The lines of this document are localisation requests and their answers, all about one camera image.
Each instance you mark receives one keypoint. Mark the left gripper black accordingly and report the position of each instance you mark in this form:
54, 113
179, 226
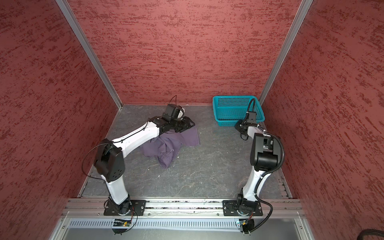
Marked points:
186, 124

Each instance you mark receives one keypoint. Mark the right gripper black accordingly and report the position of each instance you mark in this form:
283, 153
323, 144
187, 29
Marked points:
237, 126

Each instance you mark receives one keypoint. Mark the teal plastic basket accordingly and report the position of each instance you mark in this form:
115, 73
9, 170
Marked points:
230, 109

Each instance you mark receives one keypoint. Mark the purple trousers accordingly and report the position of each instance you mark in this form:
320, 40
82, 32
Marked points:
165, 148

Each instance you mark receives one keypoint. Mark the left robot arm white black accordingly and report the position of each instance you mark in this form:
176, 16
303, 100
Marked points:
109, 160

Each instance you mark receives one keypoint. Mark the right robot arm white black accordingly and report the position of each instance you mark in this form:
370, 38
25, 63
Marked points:
265, 158

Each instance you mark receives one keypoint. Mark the right circuit board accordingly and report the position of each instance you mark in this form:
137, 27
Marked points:
246, 226

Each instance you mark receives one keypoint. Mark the circuit board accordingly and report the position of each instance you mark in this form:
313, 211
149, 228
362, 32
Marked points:
122, 223
246, 226

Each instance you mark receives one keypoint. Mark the left circuit board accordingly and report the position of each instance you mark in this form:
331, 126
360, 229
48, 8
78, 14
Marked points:
122, 223

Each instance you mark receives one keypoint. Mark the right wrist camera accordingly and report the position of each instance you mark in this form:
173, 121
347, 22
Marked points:
251, 116

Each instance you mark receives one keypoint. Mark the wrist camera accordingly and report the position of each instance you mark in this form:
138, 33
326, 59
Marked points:
173, 112
251, 116

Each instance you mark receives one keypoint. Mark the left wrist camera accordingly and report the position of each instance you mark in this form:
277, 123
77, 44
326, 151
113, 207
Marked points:
173, 112

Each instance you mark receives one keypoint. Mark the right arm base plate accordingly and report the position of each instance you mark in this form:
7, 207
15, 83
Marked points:
229, 207

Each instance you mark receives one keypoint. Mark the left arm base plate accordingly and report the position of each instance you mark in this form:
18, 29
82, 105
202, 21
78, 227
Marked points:
138, 207

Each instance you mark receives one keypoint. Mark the white vented cable duct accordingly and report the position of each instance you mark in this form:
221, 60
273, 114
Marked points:
166, 224

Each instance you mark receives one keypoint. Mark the aluminium front rail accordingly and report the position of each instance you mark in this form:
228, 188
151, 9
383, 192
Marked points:
182, 208

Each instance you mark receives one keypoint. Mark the left corner aluminium post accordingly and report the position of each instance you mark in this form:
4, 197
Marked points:
81, 36

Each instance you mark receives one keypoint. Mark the corner aluminium post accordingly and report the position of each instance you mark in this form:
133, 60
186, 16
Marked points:
290, 37
81, 36

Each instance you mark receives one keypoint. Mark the right corner aluminium post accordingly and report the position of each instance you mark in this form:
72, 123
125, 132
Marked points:
290, 37

